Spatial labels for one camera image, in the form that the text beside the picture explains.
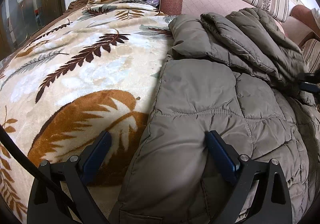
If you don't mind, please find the pink brown sofa armrest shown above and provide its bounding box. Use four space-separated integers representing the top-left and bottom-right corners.
290 4 320 47

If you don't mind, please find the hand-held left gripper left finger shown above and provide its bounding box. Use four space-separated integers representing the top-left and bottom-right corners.
26 131 112 224

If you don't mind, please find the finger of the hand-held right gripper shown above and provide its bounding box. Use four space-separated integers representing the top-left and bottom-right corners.
299 69 320 94

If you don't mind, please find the striped floral sofa cushion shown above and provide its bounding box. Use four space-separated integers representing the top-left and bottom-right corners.
301 38 320 74

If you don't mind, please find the glass door wooden cabinet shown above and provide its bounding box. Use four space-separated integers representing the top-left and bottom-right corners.
0 0 67 62

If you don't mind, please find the leaf print fleece blanket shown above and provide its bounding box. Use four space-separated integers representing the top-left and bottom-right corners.
0 0 175 224

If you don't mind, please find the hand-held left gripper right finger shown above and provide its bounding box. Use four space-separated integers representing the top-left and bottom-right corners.
205 131 293 224

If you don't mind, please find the black cable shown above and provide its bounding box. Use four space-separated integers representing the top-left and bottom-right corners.
0 125 78 224

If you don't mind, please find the olive quilted hooded jacket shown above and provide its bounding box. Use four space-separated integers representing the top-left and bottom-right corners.
110 7 320 224

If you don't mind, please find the cream cloth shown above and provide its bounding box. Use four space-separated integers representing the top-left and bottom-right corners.
310 7 320 23

